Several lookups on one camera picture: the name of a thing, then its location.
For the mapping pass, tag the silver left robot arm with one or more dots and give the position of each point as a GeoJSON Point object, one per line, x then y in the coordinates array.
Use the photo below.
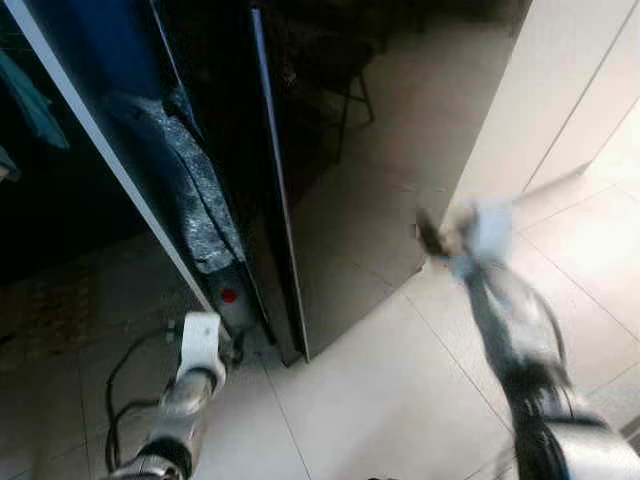
{"type": "Point", "coordinates": [180, 420]}

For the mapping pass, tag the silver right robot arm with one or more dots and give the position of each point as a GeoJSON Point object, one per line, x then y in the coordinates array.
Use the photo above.
{"type": "Point", "coordinates": [530, 370]}

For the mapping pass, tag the black glass door fridge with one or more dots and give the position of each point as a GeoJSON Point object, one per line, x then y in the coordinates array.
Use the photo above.
{"type": "Point", "coordinates": [400, 150]}

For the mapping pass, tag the white bottle red cap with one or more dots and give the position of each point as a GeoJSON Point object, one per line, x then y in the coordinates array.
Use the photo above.
{"type": "Point", "coordinates": [232, 300]}

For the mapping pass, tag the clear bubble wrap sheet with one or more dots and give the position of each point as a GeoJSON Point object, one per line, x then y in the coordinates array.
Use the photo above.
{"type": "Point", "coordinates": [195, 200]}

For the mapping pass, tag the patterned floor mat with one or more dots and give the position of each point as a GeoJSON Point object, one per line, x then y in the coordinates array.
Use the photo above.
{"type": "Point", "coordinates": [50, 310]}

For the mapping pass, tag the white cabinet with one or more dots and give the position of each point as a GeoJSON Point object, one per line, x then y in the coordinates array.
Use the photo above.
{"type": "Point", "coordinates": [560, 80]}

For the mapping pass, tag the light blue hanging cloth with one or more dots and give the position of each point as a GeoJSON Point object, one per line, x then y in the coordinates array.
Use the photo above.
{"type": "Point", "coordinates": [30, 100]}

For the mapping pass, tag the blue white side panel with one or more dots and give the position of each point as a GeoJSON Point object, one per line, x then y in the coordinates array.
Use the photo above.
{"type": "Point", "coordinates": [90, 40]}

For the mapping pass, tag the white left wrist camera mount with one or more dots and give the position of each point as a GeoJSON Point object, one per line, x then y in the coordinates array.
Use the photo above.
{"type": "Point", "coordinates": [200, 345]}

